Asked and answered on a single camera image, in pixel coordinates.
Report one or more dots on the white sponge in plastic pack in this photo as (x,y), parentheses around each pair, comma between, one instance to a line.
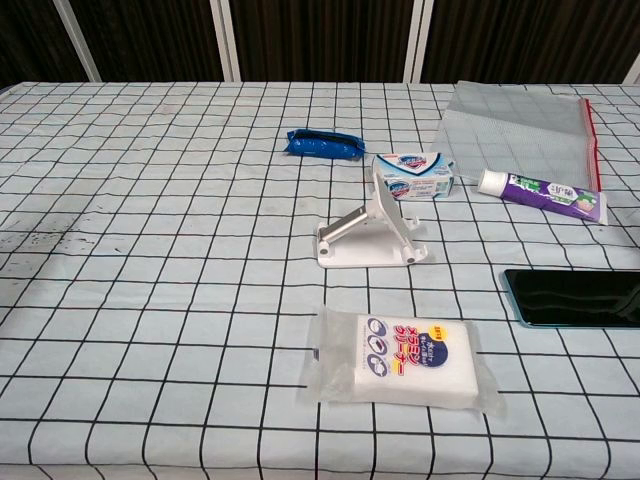
(400,365)

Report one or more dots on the teal smartphone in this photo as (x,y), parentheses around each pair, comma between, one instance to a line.
(575,297)

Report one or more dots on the purple white toothpaste tube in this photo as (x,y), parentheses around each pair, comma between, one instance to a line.
(545,195)

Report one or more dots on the white frame post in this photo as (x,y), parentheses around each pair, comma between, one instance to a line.
(225,40)
(417,40)
(633,74)
(80,42)

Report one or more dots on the white blue soap box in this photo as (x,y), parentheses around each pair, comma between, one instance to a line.
(420,175)

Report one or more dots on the white folding phone stand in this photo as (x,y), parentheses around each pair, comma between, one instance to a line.
(370,240)

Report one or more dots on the white black grid tablecloth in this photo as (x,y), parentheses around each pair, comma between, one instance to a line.
(150,300)

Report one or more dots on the blue plastic wrapped package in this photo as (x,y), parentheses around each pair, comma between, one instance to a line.
(320,145)

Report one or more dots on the clear zip bag red seal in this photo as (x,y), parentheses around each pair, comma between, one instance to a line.
(520,130)

